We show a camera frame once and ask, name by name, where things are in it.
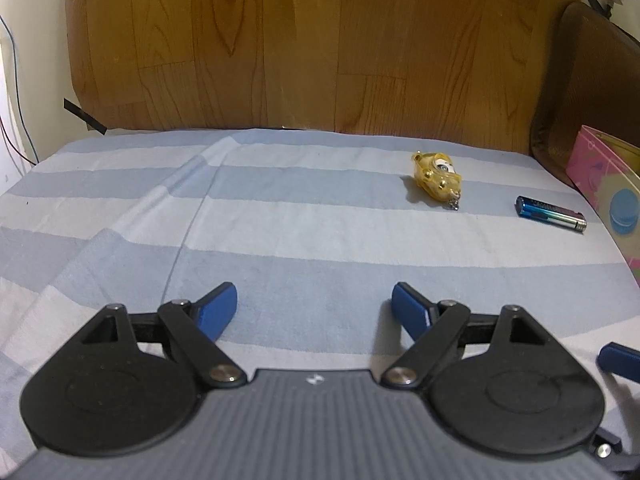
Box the pink tin box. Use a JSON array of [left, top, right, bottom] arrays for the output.
[[567, 125, 640, 286]]

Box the wood pattern board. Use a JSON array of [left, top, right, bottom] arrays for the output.
[[65, 0, 586, 156]]

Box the yellow toy keychain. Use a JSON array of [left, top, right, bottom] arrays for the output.
[[411, 151, 463, 210]]

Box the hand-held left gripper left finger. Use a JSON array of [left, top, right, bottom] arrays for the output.
[[80, 282, 247, 388]]

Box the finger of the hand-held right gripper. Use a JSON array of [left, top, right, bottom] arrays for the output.
[[597, 342, 640, 376], [585, 427, 640, 480]]

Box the brown cushion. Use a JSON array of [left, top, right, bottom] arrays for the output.
[[530, 1, 640, 191]]

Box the blue battery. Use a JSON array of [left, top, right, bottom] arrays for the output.
[[515, 196, 587, 234]]

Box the black tape strip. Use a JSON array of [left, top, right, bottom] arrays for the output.
[[582, 0, 616, 21], [63, 98, 108, 136]]

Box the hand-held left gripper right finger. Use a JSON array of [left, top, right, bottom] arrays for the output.
[[382, 282, 551, 388]]

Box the blue striped bed sheet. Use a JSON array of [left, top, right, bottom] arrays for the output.
[[0, 127, 640, 480]]

